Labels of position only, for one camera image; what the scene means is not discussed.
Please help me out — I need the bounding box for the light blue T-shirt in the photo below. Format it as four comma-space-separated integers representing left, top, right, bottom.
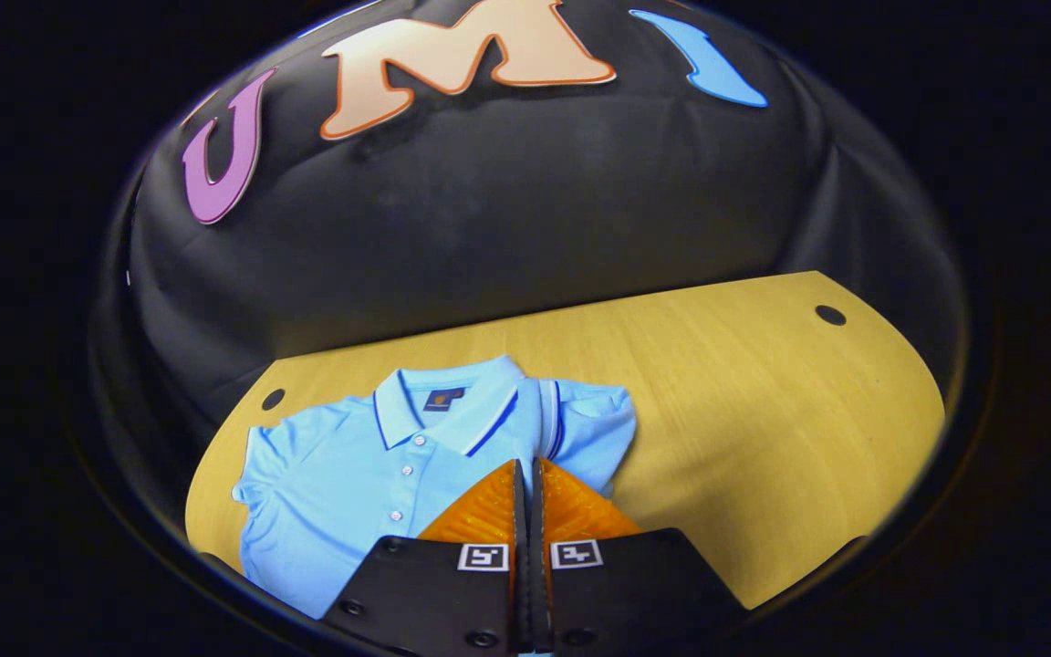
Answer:
232, 354, 639, 621

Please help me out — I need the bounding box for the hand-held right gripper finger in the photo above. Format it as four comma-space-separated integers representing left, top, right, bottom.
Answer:
318, 458, 532, 657
530, 456, 753, 656

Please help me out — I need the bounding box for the black backdrop cloth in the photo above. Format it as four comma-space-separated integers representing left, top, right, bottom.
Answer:
88, 0, 969, 430

